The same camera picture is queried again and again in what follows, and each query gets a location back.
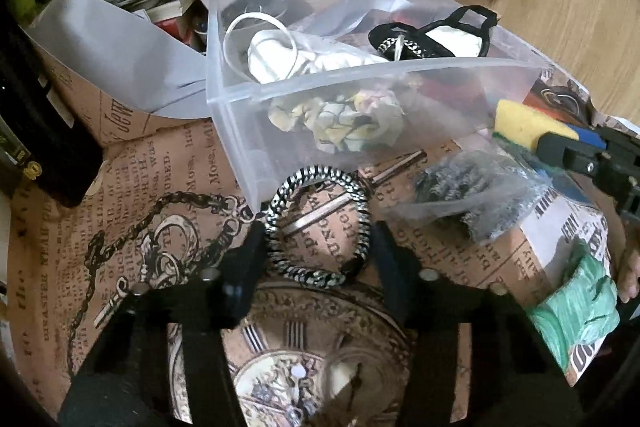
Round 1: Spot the vintage newspaper print cloth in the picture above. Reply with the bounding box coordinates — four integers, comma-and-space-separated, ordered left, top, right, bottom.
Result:
9, 14, 637, 427

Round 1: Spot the black case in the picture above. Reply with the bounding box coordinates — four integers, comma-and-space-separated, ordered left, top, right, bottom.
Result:
0, 0, 104, 208

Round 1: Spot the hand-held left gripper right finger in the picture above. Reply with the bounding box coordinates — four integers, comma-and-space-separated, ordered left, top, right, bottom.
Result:
372, 221, 587, 427

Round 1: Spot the clear bag with dark item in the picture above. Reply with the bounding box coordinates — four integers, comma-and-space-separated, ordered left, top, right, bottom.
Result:
384, 149, 552, 244

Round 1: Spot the white cloth in clear bag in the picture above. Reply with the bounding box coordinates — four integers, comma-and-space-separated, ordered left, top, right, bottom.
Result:
222, 11, 398, 84

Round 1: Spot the crumpled floral cloth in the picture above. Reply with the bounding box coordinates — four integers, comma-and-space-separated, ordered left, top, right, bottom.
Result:
267, 86, 407, 154

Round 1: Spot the white paper sheet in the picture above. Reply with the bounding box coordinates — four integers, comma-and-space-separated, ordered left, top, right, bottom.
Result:
22, 0, 212, 118

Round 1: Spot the clear plastic bin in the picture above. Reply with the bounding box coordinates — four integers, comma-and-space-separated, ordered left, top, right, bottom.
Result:
205, 0, 552, 214

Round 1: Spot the person's right hand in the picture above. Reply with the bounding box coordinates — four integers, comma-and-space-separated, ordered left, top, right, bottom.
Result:
617, 251, 640, 304

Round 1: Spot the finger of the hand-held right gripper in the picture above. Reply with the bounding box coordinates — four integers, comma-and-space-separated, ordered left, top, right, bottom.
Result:
566, 125, 640, 166
536, 133, 640, 194

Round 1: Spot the green cloth bundle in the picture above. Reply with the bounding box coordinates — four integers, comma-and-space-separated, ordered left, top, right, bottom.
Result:
527, 239, 621, 371

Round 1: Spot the yellow sponge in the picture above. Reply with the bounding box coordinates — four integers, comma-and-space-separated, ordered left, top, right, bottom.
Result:
492, 99, 580, 156

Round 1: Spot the black beaded sandal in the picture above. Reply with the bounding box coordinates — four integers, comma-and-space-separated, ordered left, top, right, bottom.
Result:
369, 5, 501, 60

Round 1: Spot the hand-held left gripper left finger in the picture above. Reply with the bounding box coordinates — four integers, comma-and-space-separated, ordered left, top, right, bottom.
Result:
59, 222, 267, 427

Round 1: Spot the black and white braided bracelet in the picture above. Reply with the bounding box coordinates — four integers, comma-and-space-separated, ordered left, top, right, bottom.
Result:
263, 164, 372, 290

